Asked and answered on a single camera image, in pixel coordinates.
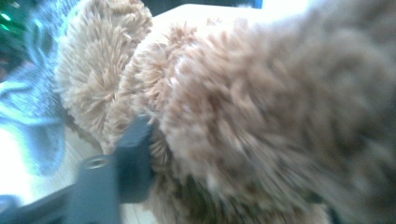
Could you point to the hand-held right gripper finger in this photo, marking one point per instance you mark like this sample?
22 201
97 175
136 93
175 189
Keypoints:
102 183

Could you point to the brown teddy bear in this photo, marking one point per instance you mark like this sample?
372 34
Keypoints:
249 109

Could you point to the grey knitted cloth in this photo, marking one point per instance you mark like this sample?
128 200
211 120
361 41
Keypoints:
34 102

